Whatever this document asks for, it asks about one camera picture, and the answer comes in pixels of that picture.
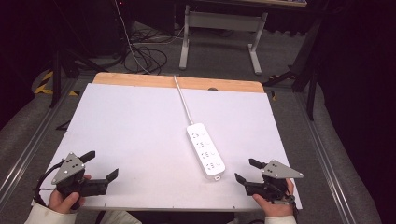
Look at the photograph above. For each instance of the aluminium rail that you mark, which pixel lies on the aluminium rail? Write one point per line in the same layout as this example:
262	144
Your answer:
323	155
34	140

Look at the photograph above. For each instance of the person's left hand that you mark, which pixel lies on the person's left hand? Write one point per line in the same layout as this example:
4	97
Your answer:
62	203

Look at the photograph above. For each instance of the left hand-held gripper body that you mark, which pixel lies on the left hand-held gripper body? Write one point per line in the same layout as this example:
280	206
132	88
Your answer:
69	169

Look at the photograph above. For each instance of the white metal desk frame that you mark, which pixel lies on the white metal desk frame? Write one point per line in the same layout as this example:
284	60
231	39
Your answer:
222	20

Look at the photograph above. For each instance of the person's right hand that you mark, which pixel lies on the person's right hand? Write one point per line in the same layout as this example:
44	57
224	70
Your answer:
277	210

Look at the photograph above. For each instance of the white board sheet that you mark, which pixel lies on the white board sheet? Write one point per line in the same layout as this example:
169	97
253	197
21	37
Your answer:
140	130

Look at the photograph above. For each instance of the yellow black floor tape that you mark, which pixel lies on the yellow black floor tape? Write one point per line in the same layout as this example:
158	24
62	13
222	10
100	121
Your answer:
45	84

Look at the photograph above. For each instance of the person's white clothing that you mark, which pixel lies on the person's white clothing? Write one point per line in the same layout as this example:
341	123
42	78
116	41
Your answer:
120	217

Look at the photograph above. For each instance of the black metal stand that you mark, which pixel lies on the black metal stand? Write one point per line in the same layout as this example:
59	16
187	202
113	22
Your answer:
62	68
306	71

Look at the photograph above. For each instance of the white power strip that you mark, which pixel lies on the white power strip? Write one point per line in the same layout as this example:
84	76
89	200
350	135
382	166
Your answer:
205	151

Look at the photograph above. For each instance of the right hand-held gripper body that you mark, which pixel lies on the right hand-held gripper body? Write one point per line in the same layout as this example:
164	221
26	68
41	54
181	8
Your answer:
277	171

